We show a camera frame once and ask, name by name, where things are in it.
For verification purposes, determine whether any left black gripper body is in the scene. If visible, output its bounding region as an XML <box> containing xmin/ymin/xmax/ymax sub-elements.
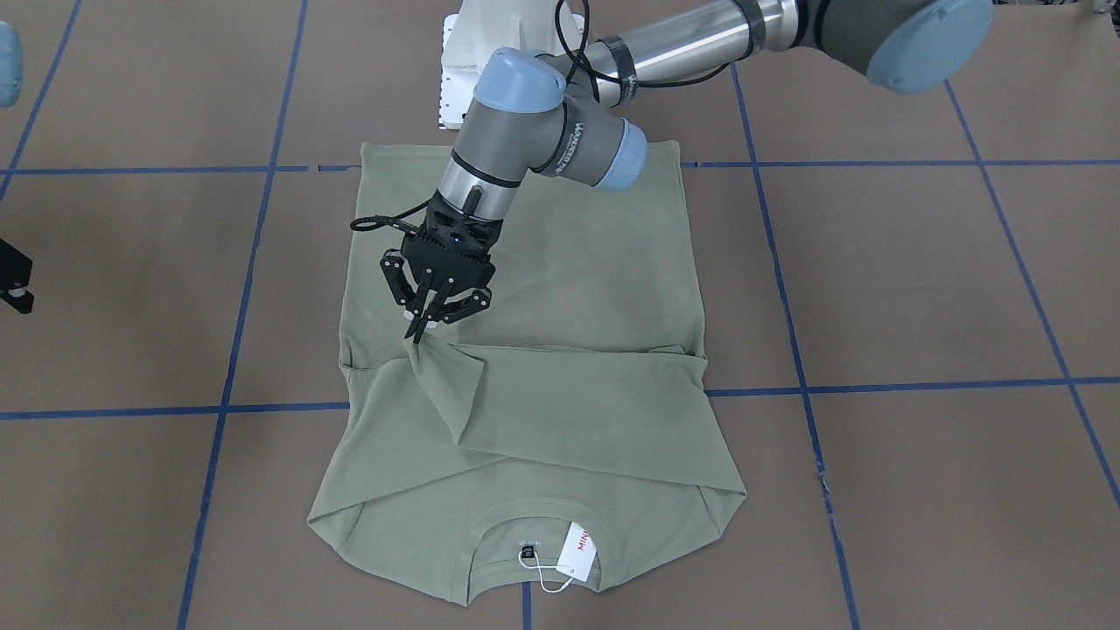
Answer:
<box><xmin>401</xmin><ymin>197</ymin><xmax>504</xmax><ymax>294</ymax></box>

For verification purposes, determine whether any olive green long-sleeve shirt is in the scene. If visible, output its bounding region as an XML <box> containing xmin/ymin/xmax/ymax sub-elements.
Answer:
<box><xmin>307</xmin><ymin>141</ymin><xmax>746</xmax><ymax>606</ymax></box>

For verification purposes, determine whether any white shirt price tag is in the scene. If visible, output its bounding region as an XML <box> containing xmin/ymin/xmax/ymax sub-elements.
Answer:
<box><xmin>556</xmin><ymin>522</ymin><xmax>599</xmax><ymax>582</ymax></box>

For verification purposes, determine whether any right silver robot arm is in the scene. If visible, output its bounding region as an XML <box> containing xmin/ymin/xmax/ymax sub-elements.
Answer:
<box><xmin>1</xmin><ymin>21</ymin><xmax>35</xmax><ymax>315</ymax></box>

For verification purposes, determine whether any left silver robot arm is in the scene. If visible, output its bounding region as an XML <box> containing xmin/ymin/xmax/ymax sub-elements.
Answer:
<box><xmin>351</xmin><ymin>1</ymin><xmax>995</xmax><ymax>343</ymax></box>

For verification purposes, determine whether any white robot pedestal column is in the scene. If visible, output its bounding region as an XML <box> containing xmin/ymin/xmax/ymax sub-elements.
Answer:
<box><xmin>433</xmin><ymin>0</ymin><xmax>587</xmax><ymax>132</ymax></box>

